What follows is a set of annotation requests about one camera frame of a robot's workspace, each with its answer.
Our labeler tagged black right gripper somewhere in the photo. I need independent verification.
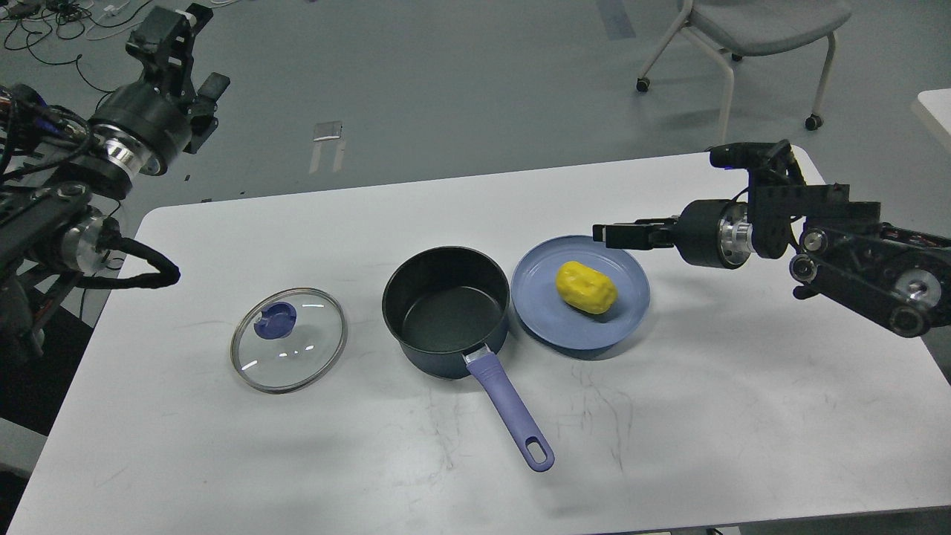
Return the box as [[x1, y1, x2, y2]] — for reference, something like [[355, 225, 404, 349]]
[[592, 200, 750, 270]]

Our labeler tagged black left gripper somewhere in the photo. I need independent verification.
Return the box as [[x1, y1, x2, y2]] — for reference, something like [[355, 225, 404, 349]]
[[91, 4, 230, 178]]

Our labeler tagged glass pot lid blue knob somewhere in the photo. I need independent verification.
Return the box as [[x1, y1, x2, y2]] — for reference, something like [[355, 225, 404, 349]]
[[230, 287, 349, 394]]

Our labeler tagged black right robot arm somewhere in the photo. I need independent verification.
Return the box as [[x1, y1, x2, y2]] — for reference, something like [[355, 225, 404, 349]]
[[592, 140, 950, 338]]

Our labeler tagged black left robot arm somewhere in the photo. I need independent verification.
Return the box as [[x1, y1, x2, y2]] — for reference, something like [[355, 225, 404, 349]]
[[1, 3, 229, 363]]

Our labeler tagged yellow potato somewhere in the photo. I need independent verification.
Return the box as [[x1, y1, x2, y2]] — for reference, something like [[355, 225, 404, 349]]
[[554, 261, 618, 315]]

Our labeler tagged blue round plate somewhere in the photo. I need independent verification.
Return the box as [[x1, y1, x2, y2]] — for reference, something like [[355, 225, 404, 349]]
[[510, 235, 651, 351]]

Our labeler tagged grey chair on castors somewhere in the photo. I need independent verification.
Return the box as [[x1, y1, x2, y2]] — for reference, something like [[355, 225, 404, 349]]
[[634, 1, 852, 141]]

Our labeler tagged white table corner right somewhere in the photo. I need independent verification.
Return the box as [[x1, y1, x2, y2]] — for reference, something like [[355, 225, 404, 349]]
[[911, 88, 951, 152]]

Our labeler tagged black box at left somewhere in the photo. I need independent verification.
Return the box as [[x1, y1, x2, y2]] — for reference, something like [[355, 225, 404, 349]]
[[1, 307, 93, 436]]

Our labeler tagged blue saucepan with handle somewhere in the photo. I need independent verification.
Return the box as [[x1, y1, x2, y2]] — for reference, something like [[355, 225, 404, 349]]
[[381, 246, 556, 472]]

